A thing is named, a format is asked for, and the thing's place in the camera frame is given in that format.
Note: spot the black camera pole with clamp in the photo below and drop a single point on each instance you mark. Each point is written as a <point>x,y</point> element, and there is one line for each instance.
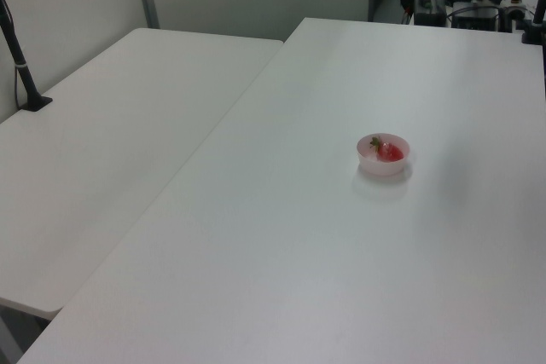
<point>536,23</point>

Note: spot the black electronic device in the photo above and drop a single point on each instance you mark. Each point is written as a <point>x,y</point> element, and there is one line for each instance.
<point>474,19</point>

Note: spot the pink plastic bowl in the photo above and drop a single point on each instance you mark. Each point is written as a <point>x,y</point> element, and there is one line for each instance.
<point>382,167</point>

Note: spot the black camera pole with base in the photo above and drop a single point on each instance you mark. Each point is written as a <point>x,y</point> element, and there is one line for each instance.
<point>21,70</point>

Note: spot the red strawberry with green leaves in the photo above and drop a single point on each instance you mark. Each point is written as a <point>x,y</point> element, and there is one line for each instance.
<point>389,151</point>

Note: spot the black equipment box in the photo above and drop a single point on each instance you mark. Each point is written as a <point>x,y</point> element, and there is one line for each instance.
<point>431,10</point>

